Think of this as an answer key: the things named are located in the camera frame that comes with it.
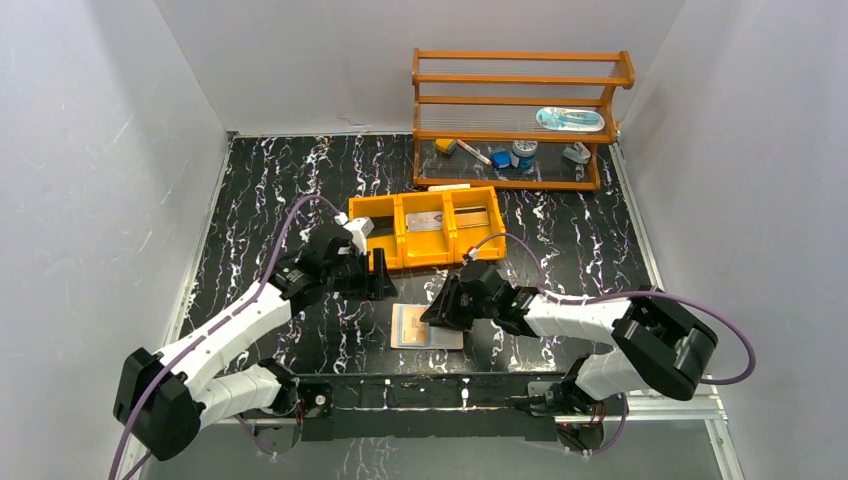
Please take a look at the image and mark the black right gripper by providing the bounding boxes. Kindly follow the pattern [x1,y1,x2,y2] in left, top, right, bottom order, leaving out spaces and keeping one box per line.
[420,273,496,331]

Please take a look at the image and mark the beige leather card holder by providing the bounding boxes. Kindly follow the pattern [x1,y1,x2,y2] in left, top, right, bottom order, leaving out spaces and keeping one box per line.
[389,303,464,351]

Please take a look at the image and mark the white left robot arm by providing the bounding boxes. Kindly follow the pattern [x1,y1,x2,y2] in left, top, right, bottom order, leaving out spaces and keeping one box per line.
[113,217,397,461]

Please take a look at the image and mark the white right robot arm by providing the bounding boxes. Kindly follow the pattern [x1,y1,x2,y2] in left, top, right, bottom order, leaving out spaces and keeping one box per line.
[420,260,718,414]

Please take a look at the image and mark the silver card in bin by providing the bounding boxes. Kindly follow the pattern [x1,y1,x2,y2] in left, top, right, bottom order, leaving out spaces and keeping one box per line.
[405,211,444,233]

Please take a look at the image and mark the brown card in bin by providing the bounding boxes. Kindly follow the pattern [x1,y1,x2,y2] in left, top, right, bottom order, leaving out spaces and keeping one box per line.
[454,206,490,229]

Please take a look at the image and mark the middle orange bin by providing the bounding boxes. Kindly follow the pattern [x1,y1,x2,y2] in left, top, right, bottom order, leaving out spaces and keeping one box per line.
[396,191,455,268]

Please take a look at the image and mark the orange bin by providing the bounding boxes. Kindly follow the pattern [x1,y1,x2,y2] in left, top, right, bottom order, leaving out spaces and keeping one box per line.
[396,191,455,268]
[348,195,403,270]
[447,187,506,263]

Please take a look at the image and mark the left orange bin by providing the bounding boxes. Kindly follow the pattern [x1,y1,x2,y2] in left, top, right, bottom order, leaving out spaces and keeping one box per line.
[348,195,403,270]

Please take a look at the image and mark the right orange bin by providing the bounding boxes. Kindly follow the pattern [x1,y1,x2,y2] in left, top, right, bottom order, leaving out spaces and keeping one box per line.
[447,187,506,263]

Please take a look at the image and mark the yellow sponge block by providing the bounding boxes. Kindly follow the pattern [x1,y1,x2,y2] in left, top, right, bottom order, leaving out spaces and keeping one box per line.
[434,139,458,156]

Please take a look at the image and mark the blue small box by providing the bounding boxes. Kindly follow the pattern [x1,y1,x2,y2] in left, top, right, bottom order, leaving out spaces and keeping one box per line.
[490,150,512,170]

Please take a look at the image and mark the white marker pen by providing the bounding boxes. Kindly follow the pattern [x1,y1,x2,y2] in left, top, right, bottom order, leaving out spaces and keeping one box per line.
[456,139,492,166]

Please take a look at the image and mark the blue white tape roll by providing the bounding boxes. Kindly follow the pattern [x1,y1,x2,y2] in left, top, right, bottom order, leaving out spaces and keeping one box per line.
[510,140,539,171]

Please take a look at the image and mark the orange wooden shelf rack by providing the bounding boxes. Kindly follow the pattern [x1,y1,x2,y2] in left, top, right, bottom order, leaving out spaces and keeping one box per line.
[411,49,636,191]

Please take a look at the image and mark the blue packaged item on shelf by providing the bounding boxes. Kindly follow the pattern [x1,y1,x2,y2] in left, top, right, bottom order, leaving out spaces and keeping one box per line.
[535,107,606,133]

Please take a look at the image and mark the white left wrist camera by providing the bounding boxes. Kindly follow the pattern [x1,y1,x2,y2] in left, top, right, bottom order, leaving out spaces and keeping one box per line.
[334,213,374,254]

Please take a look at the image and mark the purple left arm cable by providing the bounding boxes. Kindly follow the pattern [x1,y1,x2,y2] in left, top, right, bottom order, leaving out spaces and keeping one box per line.
[105,193,346,480]

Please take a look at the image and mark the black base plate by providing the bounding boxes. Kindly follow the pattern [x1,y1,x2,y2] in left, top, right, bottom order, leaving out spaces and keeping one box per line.
[291,372,631,444]

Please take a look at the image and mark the aluminium frame rail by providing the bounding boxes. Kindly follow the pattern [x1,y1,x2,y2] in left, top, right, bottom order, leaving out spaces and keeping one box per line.
[110,372,724,479]

